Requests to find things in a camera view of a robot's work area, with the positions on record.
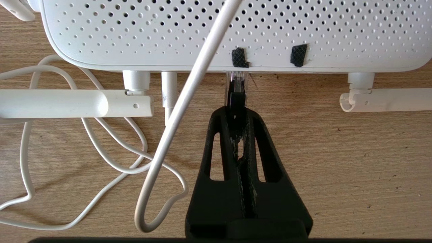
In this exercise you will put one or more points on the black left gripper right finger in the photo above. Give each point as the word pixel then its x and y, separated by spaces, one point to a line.
pixel 280 202

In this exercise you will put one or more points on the white router with antennas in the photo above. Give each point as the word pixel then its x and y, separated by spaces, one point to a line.
pixel 303 33

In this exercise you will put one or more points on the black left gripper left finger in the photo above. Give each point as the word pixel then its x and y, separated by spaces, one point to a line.
pixel 216 202

